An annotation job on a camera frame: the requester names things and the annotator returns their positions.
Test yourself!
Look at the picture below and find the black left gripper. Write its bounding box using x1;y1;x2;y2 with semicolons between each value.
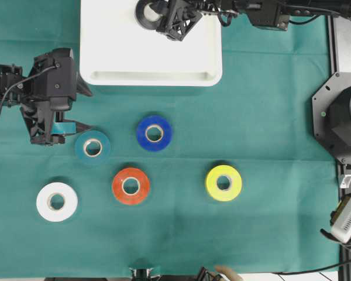
20;48;93;145

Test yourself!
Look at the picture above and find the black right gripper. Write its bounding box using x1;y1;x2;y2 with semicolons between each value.
152;0;221;42

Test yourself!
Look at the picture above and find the teal tape roll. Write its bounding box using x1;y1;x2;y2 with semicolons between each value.
74;131;111;166

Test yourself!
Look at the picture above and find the black tape roll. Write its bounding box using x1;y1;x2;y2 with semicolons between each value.
135;1;162;30

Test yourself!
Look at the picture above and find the blue tape roll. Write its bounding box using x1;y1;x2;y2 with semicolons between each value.
136;115;173;152

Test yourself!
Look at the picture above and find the red tape roll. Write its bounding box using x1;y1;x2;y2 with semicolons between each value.
112;167;150;205

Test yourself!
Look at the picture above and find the white tape roll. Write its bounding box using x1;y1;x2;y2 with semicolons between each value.
36;182;78;222

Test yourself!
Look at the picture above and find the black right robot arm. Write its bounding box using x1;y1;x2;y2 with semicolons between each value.
149;0;351;41

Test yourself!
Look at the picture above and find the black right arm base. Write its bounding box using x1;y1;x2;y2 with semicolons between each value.
312;72;351;165

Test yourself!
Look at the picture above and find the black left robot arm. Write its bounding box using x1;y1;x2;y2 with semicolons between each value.
0;48;92;146

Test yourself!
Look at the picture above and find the white plastic case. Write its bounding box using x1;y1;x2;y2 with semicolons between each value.
80;1;222;87

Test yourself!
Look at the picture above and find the yellow tape roll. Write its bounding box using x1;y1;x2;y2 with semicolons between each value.
205;165;243;202

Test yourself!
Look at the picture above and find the white perforated device box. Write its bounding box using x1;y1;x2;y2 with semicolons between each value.
331;198;351;244

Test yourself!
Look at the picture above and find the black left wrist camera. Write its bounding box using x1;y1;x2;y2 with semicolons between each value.
47;48;77;111

